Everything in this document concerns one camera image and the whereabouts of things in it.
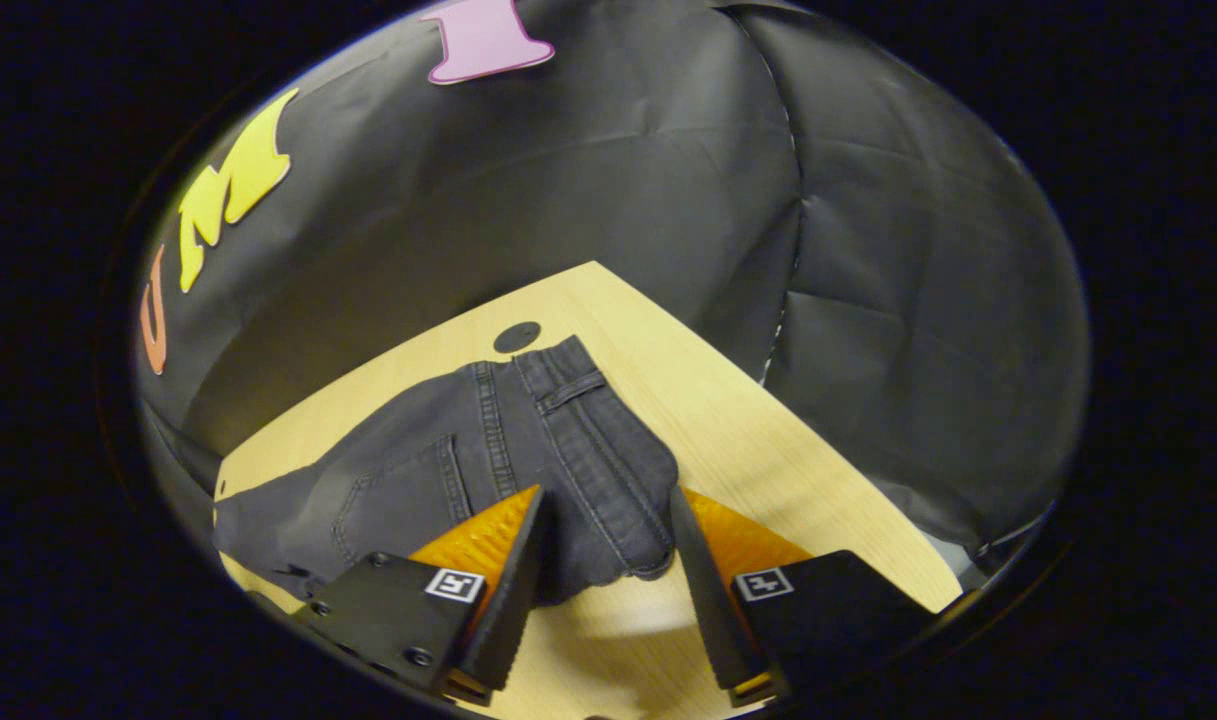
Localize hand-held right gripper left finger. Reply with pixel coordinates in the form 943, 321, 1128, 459
290, 484, 557, 706

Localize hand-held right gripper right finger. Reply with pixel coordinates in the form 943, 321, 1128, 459
668, 485, 937, 708

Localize dark grey jeans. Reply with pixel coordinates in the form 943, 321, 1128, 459
211, 335, 681, 606

